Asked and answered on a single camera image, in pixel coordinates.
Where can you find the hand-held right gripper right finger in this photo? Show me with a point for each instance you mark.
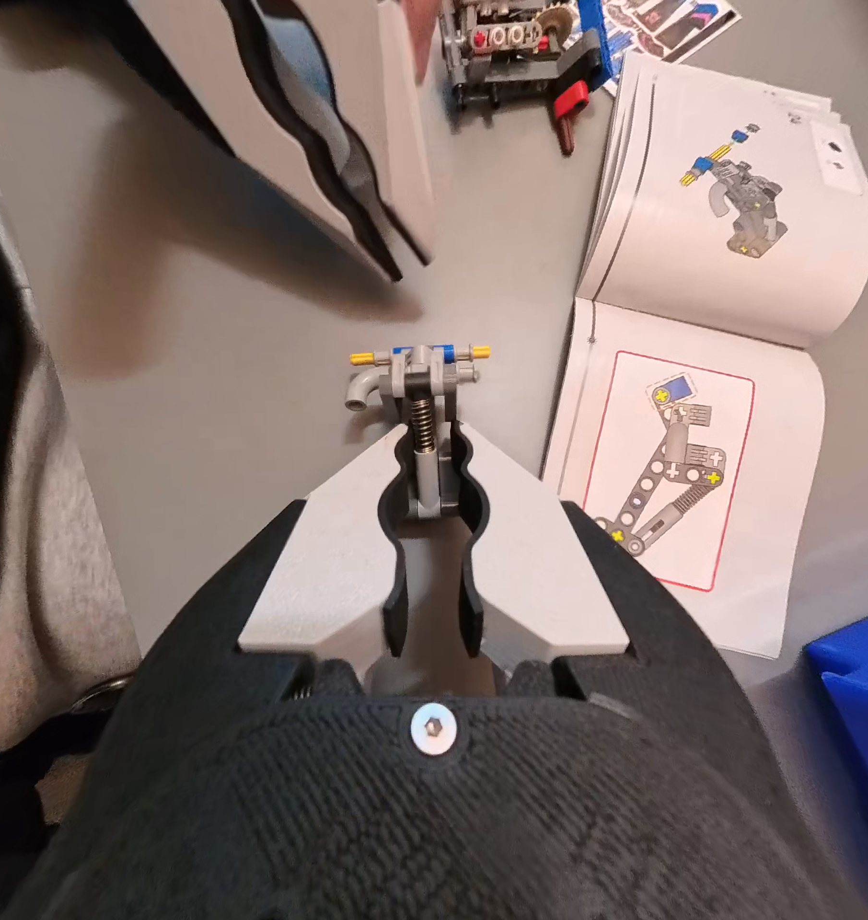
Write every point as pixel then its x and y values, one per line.
pixel 549 575

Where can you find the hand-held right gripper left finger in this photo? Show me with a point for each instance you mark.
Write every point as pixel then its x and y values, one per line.
pixel 319 575

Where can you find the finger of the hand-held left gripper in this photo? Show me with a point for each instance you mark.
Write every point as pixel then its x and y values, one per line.
pixel 405 144
pixel 239 108

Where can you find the grey lego suspension assembly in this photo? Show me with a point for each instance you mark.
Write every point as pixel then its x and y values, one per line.
pixel 421 359

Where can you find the grey lego chassis assembly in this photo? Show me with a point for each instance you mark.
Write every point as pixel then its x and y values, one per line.
pixel 505 43

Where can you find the lego sticker sheet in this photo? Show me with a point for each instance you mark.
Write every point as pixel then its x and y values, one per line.
pixel 664 29

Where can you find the lego instruction booklet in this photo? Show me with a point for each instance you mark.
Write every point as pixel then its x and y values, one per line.
pixel 692 251

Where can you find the person's left hand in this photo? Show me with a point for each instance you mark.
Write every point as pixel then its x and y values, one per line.
pixel 421 29

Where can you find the person's grey sweatshirt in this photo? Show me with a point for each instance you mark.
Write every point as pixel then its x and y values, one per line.
pixel 38 539

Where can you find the large blue plastic bin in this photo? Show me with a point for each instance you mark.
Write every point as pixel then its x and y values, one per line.
pixel 858 683

